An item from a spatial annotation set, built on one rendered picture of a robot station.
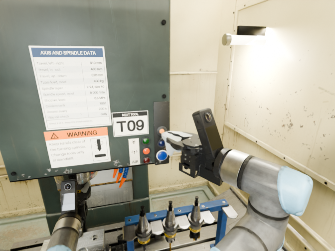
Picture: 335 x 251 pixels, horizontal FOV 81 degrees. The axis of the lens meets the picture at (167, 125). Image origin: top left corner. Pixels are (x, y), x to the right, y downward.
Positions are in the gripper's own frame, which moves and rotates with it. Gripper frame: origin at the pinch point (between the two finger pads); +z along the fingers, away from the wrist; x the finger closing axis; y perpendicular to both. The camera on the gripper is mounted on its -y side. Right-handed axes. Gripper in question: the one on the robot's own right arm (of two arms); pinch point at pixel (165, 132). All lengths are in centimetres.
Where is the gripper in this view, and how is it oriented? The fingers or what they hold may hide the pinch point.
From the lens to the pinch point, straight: 57.1
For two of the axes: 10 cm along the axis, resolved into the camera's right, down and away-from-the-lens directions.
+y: 0.0, 9.4, 3.3
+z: -7.0, -2.4, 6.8
